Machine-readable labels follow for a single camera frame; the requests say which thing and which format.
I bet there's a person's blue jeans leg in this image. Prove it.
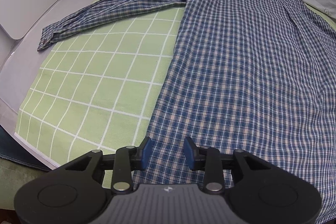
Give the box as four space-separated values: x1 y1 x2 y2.
0 126 53 172

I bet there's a green grid sheet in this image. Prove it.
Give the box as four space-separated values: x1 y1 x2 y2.
14 0 218 189

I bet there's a green cloth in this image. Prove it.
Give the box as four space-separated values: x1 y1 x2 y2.
0 158 59 215

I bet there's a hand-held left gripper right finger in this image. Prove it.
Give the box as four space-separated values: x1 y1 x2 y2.
184 136 275 194

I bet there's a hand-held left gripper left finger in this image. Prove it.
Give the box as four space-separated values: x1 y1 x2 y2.
63 136 153 194

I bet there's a blue plaid shirt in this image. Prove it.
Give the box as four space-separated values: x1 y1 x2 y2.
37 0 336 224

